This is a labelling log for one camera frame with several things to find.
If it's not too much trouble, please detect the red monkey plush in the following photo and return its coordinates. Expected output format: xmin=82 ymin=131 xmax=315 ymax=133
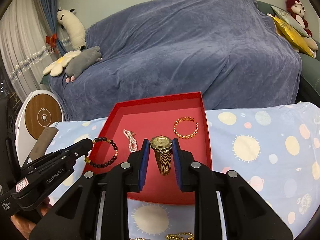
xmin=286 ymin=0 xmax=312 ymax=37

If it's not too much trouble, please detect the blue curtain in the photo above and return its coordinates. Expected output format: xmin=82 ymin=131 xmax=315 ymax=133
xmin=35 ymin=0 xmax=68 ymax=55

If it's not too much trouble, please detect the silver cushion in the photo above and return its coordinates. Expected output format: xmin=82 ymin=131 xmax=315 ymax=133
xmin=270 ymin=5 xmax=310 ymax=38

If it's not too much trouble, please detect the cream plush cushion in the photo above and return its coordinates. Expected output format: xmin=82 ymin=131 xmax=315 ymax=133
xmin=304 ymin=36 xmax=319 ymax=52

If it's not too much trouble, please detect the pearl bracelet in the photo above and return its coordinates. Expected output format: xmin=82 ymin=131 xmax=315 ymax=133
xmin=123 ymin=129 xmax=139 ymax=153

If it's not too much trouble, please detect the flower shaped pillow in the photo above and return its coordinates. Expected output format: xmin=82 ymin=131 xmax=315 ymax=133
xmin=42 ymin=50 xmax=82 ymax=77

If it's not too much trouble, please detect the blue covered sofa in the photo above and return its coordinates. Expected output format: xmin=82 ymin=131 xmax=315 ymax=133
xmin=40 ymin=0 xmax=320 ymax=105

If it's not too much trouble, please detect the red cardboard box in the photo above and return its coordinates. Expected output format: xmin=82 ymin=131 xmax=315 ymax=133
xmin=83 ymin=91 xmax=213 ymax=206

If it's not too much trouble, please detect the white round appliance wooden disc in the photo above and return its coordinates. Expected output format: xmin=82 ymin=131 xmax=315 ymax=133
xmin=15 ymin=89 xmax=65 ymax=167

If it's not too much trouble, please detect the gold cushion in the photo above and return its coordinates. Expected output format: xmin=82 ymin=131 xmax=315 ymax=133
xmin=272 ymin=16 xmax=314 ymax=58

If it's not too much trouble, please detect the dark bead bracelet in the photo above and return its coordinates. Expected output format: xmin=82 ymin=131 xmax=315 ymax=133
xmin=84 ymin=137 xmax=119 ymax=168

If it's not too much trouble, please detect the grey plush animal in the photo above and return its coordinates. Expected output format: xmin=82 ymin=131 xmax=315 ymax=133
xmin=64 ymin=46 xmax=103 ymax=83

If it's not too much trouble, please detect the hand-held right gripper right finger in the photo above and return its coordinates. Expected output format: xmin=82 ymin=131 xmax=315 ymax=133
xmin=171 ymin=138 xmax=294 ymax=240

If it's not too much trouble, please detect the planet print blue tablecloth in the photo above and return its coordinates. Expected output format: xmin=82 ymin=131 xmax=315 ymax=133
xmin=44 ymin=101 xmax=320 ymax=240

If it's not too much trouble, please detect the blue velvet blanket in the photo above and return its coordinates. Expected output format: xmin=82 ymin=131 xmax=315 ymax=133
xmin=47 ymin=0 xmax=302 ymax=122

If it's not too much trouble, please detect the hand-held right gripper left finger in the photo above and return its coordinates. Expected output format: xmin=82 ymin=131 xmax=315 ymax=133
xmin=29 ymin=139 xmax=150 ymax=240

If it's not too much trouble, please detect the brown flat case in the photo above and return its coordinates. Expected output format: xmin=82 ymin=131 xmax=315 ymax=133
xmin=29 ymin=127 xmax=58 ymax=158

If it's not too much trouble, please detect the white curtain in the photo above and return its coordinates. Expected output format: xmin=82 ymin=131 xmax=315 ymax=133
xmin=0 ymin=0 xmax=60 ymax=105

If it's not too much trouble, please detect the gold chain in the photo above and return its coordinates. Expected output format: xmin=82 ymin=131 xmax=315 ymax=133
xmin=165 ymin=232 xmax=195 ymax=240

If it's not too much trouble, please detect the gold wrist watch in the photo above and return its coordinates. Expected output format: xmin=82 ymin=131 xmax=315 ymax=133
xmin=149 ymin=135 xmax=173 ymax=177

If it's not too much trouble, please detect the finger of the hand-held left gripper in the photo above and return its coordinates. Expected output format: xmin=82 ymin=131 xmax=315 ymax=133
xmin=32 ymin=151 xmax=88 ymax=178
xmin=20 ymin=138 xmax=95 ymax=173

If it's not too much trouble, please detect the white cow plush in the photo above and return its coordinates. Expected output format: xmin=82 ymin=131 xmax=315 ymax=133
xmin=56 ymin=7 xmax=87 ymax=52

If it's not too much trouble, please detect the red bow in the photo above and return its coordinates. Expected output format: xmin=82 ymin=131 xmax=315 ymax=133
xmin=45 ymin=33 xmax=58 ymax=54

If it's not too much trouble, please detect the gold chain bangle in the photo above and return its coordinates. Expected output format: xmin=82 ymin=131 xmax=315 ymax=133
xmin=173 ymin=117 xmax=199 ymax=140

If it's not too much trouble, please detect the beaded curtain tieback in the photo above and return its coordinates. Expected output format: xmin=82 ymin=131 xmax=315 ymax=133
xmin=10 ymin=37 xmax=72 ymax=82

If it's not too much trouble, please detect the person's left hand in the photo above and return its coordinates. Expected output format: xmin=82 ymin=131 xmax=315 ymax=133
xmin=10 ymin=196 xmax=52 ymax=230

